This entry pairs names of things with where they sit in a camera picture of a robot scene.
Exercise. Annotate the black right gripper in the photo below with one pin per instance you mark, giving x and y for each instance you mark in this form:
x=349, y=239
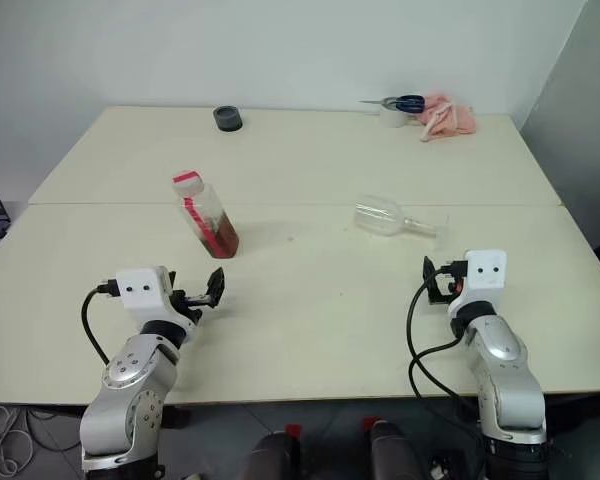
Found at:
x=450, y=290

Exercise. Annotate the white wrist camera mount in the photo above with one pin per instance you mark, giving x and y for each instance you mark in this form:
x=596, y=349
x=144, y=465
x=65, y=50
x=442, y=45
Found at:
x=487, y=275
x=140, y=295

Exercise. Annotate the white tape roll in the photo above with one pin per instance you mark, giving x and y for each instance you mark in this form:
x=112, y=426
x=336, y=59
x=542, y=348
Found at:
x=391, y=119

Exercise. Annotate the plastic bottle with red liquid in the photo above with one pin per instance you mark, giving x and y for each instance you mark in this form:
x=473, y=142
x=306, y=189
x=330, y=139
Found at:
x=212, y=220

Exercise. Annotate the white bottle cap red tape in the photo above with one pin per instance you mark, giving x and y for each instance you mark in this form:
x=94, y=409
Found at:
x=186, y=182

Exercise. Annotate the black round container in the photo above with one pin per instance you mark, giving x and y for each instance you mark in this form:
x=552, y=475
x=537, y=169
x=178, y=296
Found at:
x=227, y=119

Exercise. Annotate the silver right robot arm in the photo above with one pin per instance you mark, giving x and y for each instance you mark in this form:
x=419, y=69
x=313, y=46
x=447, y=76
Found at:
x=505, y=370

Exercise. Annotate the clear plastic wine glass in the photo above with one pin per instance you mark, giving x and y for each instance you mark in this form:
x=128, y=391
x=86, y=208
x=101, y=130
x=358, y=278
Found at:
x=380, y=215

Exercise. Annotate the dark rounded shape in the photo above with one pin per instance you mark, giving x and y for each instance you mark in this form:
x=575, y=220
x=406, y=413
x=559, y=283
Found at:
x=272, y=457
x=395, y=450

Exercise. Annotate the pink cloth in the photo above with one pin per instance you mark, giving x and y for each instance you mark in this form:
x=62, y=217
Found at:
x=450, y=117

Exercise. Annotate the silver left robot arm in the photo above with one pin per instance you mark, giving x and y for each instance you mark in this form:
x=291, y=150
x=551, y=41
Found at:
x=130, y=385

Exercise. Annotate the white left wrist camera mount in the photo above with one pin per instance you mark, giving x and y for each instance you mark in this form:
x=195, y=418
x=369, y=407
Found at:
x=140, y=295

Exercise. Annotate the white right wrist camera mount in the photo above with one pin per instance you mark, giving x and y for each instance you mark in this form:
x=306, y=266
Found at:
x=487, y=275

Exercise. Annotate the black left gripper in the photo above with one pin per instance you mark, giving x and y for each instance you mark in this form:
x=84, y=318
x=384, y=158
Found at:
x=186, y=306

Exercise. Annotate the grey partition panel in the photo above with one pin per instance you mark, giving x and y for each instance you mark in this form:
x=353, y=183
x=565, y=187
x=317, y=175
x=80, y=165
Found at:
x=580, y=125

